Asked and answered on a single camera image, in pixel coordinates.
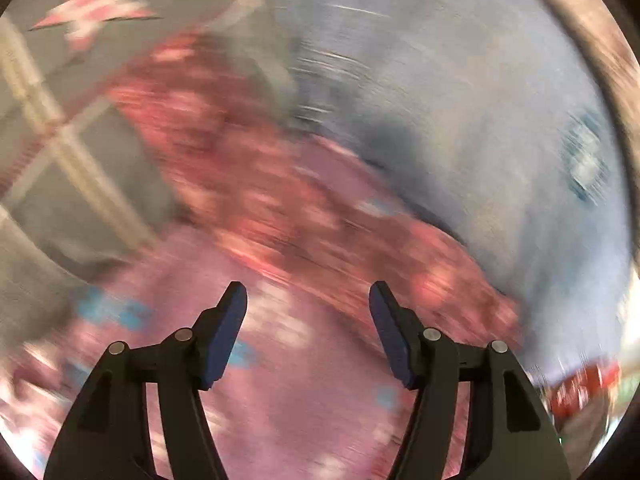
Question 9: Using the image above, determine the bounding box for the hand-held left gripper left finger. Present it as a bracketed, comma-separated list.
[44, 281, 248, 480]

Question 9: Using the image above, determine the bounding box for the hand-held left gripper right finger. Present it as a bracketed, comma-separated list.
[369, 281, 572, 480]

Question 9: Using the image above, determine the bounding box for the red floral garment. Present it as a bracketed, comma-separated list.
[110, 30, 521, 356]

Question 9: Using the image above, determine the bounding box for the pink floral bedsheet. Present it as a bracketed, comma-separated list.
[0, 135, 506, 480]

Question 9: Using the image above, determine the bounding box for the grey star print blanket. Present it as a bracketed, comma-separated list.
[0, 0, 296, 356]

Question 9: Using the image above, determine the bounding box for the light blue blanket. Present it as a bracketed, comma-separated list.
[265, 0, 633, 376]

